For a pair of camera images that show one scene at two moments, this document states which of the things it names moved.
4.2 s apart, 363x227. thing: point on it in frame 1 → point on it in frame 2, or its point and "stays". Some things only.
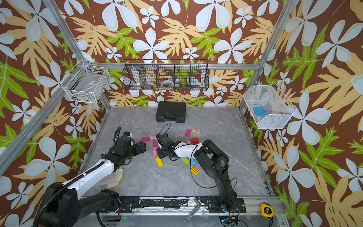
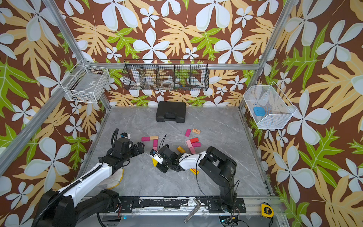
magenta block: [155, 143] stays
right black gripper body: [162, 152] → [163, 167]
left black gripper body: [134, 150] stays
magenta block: [145, 138] stays
